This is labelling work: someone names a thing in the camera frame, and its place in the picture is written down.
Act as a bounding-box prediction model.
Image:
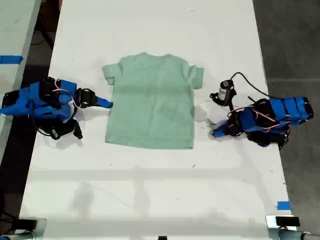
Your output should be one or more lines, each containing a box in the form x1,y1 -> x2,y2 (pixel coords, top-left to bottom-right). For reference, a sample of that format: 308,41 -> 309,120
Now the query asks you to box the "small black box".
275,216 -> 301,228
17,218 -> 39,231

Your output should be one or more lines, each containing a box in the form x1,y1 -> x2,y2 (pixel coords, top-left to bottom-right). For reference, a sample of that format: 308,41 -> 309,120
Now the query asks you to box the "black camera box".
49,118 -> 84,141
209,79 -> 237,106

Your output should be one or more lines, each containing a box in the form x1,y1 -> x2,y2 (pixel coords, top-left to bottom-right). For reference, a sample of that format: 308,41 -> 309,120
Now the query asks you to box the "metal clamp plate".
265,214 -> 299,240
14,217 -> 48,240

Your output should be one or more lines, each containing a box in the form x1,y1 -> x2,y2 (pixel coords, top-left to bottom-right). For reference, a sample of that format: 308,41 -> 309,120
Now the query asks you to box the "black camera cable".
229,71 -> 272,99
31,99 -> 55,138

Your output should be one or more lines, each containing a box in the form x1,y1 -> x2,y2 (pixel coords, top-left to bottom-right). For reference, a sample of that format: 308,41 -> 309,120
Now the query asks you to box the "short blue tape strip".
276,200 -> 292,211

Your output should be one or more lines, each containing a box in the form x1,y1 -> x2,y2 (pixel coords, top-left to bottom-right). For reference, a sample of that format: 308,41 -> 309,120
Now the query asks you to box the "pale green T-shirt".
101,51 -> 205,151

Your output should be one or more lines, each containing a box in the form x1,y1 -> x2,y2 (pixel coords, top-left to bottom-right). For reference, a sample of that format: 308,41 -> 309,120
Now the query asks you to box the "grey metal pipe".
0,230 -> 36,240
276,228 -> 320,240

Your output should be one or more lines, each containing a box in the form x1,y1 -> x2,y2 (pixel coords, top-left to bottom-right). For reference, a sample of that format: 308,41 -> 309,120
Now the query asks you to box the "long blue tape strip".
0,55 -> 24,65

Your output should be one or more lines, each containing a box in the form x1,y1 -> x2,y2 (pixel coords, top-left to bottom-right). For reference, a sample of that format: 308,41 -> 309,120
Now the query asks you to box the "white side table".
0,0 -> 42,161

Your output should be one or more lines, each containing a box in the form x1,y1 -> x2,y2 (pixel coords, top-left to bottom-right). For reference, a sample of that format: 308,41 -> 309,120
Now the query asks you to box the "thin black floor cable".
29,23 -> 55,47

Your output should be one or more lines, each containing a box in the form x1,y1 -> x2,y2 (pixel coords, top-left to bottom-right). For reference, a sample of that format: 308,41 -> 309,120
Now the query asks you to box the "black camera stalk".
223,89 -> 237,112

